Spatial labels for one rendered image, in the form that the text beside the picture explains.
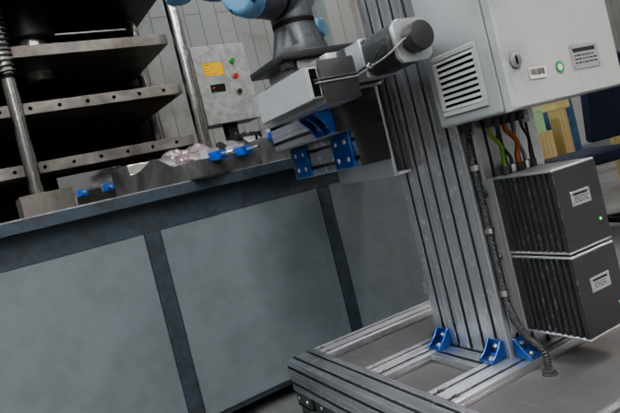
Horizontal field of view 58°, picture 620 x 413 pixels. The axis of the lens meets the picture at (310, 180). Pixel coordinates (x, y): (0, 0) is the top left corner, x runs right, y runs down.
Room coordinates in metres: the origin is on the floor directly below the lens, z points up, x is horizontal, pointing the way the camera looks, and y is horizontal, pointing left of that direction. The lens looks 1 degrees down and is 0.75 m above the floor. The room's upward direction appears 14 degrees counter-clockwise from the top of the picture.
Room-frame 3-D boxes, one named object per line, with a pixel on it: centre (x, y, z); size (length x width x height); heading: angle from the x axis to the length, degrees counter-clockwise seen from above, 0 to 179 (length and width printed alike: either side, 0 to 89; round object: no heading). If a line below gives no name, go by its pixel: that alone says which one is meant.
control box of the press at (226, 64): (2.95, 0.34, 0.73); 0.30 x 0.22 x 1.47; 121
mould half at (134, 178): (1.98, 0.42, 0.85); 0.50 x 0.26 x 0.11; 48
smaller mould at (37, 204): (1.80, 0.84, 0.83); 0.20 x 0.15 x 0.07; 31
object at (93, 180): (2.64, 1.04, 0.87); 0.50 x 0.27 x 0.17; 31
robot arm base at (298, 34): (1.52, -0.06, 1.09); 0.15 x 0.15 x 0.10
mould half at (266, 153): (2.24, 0.16, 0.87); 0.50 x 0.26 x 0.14; 31
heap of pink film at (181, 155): (1.98, 0.42, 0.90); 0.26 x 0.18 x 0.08; 48
